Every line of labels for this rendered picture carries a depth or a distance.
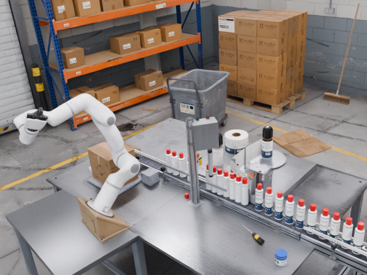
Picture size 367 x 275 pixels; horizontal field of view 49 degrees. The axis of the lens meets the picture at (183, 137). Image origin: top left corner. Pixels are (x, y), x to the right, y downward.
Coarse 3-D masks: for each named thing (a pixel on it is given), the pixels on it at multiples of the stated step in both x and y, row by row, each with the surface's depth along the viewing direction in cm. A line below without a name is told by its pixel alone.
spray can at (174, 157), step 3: (174, 153) 313; (171, 156) 315; (174, 156) 314; (177, 156) 316; (171, 159) 315; (174, 159) 314; (177, 159) 316; (171, 162) 317; (174, 162) 315; (177, 162) 316; (174, 165) 316; (177, 165) 317; (177, 168) 318; (174, 171) 319; (177, 171) 319; (174, 174) 320; (177, 174) 320
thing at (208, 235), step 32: (160, 128) 412; (96, 192) 317; (128, 192) 314; (160, 192) 310; (320, 192) 296; (352, 192) 293; (128, 224) 278; (160, 224) 276; (192, 224) 274; (224, 224) 271; (256, 224) 269; (192, 256) 247; (224, 256) 245; (256, 256) 243; (288, 256) 241
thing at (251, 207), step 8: (144, 160) 346; (160, 168) 333; (176, 176) 320; (200, 184) 307; (232, 200) 286; (248, 208) 277; (264, 208) 275; (264, 216) 268; (272, 216) 268; (304, 224) 258
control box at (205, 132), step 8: (200, 120) 268; (208, 120) 267; (216, 120) 266; (192, 128) 263; (200, 128) 263; (208, 128) 264; (216, 128) 265; (192, 136) 268; (200, 136) 265; (208, 136) 267; (216, 136) 268; (200, 144) 268; (208, 144) 269; (216, 144) 271
